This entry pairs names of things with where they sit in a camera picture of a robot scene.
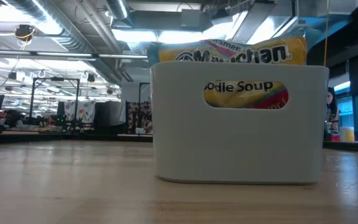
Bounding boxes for long ceiling light strip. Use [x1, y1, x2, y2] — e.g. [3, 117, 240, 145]
[0, 49, 149, 60]

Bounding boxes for dark partition panel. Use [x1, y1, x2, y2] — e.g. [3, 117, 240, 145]
[94, 101, 127, 135]

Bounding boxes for patterned cloth panel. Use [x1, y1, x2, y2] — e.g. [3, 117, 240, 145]
[126, 101, 153, 134]
[63, 100, 96, 124]

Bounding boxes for background robot arms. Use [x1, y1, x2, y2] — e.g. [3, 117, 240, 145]
[50, 114, 85, 130]

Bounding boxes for yellow and white container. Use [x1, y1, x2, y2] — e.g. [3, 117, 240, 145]
[340, 126, 356, 143]

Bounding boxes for person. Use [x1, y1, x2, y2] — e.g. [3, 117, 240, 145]
[323, 86, 341, 141]
[0, 108, 24, 128]

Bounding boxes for clear plastic tray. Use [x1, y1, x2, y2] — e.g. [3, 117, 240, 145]
[150, 60, 330, 185]

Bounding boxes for black ceiling-mounted device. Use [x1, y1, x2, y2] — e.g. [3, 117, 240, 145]
[14, 24, 37, 41]

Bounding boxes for black metal stand frame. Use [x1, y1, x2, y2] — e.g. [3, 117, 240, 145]
[29, 77, 81, 125]

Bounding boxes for black aluminium table frame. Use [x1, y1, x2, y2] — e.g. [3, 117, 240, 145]
[0, 130, 358, 154]

